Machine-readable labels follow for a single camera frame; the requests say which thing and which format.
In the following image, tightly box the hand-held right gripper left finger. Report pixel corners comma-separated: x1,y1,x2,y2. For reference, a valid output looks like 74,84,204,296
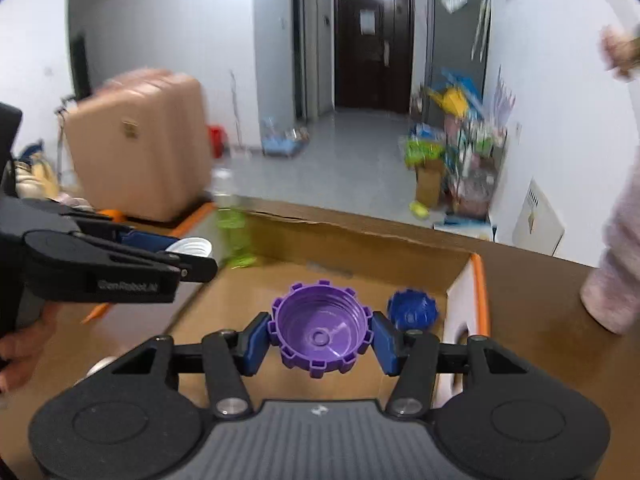
107,312,273,418

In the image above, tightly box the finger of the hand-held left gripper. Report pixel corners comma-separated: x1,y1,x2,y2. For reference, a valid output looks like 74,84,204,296
22,230,218,306
20,199,179,261

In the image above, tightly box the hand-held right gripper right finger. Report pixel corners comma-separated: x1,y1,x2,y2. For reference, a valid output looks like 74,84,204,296
371,311,531,418

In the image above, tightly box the blue notched bottle cap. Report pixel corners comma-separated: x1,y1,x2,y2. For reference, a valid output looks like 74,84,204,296
387,288,438,331

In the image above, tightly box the white ribbed cap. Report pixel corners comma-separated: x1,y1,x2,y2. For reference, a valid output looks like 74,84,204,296
165,237,213,259

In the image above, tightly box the purple notched bottle cap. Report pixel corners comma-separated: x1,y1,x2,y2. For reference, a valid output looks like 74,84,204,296
268,280,373,378

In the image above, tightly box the white round lid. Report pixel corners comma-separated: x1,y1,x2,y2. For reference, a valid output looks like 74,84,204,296
86,356,119,377

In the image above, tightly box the orange cardboard box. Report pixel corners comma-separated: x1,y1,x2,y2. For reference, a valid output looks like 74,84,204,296
82,200,491,411

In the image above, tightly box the person's left hand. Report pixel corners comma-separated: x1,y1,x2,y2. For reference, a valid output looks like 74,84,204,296
0,305,60,393

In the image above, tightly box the green spray bottle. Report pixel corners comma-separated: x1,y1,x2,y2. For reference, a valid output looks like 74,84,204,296
210,167,256,268

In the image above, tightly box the pink ribbed suitcase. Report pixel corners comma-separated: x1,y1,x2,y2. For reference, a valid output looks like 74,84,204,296
65,67,213,223

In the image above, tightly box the small brown cardboard box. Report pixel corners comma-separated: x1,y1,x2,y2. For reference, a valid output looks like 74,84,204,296
415,160,447,209

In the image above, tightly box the cluttered storage rack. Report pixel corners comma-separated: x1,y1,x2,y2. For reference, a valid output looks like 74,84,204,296
444,112,507,222

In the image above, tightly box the white flat board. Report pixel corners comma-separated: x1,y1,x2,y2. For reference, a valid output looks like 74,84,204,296
511,177,566,257

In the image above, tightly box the yellow bag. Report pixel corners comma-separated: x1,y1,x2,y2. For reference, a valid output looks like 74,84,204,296
439,86,469,117

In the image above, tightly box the dark wooden door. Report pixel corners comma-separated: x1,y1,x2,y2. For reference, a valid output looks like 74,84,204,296
334,0,415,114

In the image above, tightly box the bunch of dried pink roses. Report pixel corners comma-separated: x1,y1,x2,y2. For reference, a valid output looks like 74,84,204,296
599,24,640,82

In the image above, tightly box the purple feather wall decor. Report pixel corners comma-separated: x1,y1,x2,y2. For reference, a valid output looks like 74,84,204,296
492,66,517,127

